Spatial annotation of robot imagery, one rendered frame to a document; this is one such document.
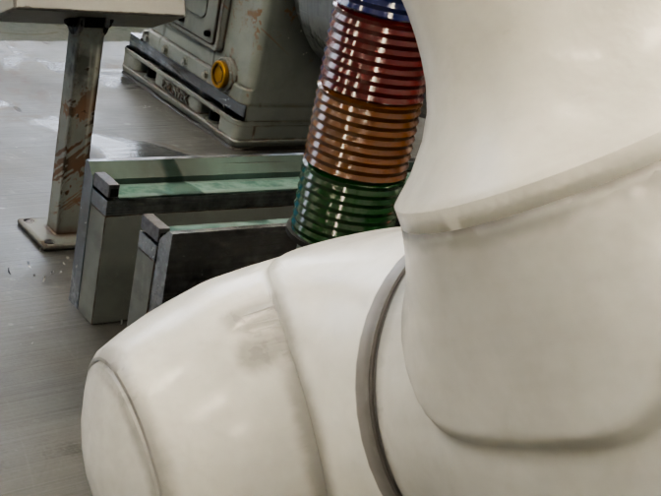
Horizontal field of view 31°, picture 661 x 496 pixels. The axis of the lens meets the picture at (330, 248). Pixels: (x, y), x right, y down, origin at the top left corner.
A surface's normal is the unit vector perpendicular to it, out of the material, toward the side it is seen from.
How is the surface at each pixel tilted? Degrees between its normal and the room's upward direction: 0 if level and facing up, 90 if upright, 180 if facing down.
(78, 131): 90
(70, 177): 90
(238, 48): 90
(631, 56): 45
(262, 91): 90
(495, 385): 102
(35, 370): 0
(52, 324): 0
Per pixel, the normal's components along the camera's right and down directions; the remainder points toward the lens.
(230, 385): -0.04, -0.43
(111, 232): 0.56, 0.41
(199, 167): 0.53, -0.35
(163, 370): -0.21, -0.60
